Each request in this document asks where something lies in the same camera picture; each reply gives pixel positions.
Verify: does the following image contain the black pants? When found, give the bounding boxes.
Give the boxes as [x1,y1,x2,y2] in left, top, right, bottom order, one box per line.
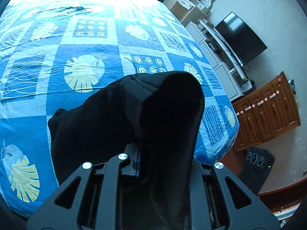
[48,71,205,229]

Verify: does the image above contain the black speaker box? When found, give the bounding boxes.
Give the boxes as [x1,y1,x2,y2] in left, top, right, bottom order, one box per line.
[238,146,275,195]

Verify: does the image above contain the brown wooden cabinet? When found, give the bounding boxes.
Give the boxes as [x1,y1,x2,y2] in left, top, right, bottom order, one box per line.
[232,72,301,151]

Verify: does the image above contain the black router device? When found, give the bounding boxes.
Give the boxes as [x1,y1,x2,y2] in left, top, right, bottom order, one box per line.
[240,80,256,94]

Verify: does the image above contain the white tv stand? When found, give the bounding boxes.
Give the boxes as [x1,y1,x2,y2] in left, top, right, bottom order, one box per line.
[186,21,247,101]

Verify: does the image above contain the black flat television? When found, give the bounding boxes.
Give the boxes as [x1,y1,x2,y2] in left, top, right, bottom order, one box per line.
[214,12,267,66]

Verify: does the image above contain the blue patchwork bed sheet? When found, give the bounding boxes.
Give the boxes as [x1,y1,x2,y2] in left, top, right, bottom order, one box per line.
[1,0,239,218]

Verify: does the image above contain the white vanity dresser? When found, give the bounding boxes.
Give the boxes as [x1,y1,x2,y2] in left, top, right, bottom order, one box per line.
[163,0,209,26]

